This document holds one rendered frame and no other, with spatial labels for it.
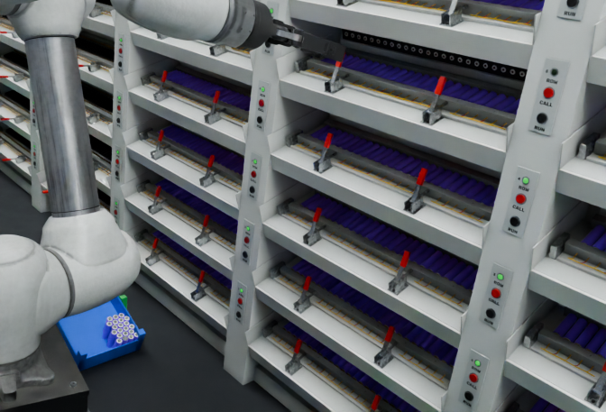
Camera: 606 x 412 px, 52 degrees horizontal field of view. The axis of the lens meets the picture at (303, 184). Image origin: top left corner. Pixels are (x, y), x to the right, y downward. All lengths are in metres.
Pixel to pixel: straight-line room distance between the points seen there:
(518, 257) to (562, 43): 0.37
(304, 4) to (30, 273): 0.80
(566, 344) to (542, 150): 0.37
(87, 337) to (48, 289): 0.69
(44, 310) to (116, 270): 0.18
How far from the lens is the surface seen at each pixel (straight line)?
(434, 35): 1.22
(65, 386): 1.39
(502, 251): 1.19
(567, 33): 1.10
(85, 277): 1.37
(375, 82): 1.38
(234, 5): 0.94
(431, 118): 1.23
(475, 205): 1.27
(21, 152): 3.17
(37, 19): 1.39
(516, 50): 1.14
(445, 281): 1.36
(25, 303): 1.29
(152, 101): 1.97
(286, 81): 1.48
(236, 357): 1.86
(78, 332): 2.00
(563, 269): 1.18
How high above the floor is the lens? 1.15
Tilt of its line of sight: 19 degrees down
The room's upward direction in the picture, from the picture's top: 8 degrees clockwise
